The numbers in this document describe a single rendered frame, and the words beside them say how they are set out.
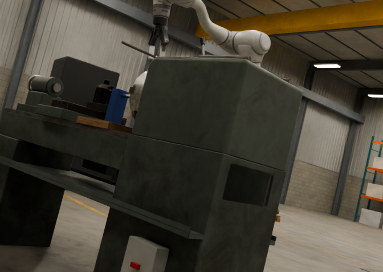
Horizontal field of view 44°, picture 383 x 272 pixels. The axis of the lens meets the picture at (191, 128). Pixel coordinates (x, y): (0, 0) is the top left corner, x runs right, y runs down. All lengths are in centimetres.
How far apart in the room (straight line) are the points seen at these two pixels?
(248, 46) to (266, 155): 81
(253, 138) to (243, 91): 21
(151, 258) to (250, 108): 72
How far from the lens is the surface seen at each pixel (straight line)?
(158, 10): 250
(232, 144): 189
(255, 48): 267
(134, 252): 202
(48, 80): 338
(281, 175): 220
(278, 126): 213
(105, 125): 250
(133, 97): 243
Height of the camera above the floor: 79
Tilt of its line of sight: 4 degrees up
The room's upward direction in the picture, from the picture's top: 14 degrees clockwise
